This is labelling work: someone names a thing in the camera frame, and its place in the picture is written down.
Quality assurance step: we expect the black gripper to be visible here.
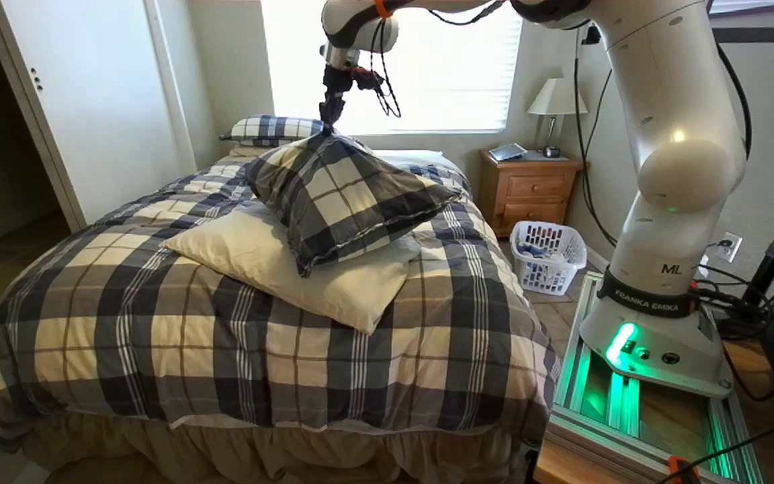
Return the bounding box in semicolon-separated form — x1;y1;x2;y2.
314;63;360;135

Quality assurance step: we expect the large checkered pillow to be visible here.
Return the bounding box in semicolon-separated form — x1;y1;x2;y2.
239;130;462;281

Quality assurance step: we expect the small checkered pillow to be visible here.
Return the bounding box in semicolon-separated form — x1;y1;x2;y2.
221;113;337;148

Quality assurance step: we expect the white pillow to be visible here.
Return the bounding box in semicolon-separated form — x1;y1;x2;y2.
162;207;422;337

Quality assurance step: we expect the white bed sheet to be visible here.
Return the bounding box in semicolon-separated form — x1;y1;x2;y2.
358;146;462;176

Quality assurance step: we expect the bright window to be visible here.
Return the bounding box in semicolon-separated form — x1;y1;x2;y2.
258;0;529;137

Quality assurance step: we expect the blue book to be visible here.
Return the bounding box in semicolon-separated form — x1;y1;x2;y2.
486;139;529;166

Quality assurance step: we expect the wooden nightstand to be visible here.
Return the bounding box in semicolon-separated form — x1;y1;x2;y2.
478;150;584;240

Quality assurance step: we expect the white shade table lamp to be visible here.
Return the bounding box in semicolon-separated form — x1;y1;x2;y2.
528;76;591;158

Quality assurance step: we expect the white closet door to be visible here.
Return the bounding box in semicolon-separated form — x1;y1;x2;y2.
0;0;197;232

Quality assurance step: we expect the white laundry basket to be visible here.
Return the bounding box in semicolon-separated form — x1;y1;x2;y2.
509;217;591;298

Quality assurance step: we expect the bed with plaid comforter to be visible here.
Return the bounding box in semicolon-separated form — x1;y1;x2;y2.
0;146;559;453

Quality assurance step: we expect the beige bed skirt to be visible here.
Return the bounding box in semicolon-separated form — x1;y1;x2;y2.
9;411;542;484

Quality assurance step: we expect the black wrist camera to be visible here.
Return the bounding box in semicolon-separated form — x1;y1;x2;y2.
352;68;388;95

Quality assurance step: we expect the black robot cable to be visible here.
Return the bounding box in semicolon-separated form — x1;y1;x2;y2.
369;0;510;121

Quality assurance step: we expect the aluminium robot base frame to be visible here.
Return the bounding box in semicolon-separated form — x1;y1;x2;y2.
547;266;766;484

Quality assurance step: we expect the white wall outlet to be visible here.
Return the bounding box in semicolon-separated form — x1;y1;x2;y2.
714;232;748;263

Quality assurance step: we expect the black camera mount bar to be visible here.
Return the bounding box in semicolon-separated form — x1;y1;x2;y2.
708;10;774;59

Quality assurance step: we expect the black floor cable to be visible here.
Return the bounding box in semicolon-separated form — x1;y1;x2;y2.
658;420;774;484

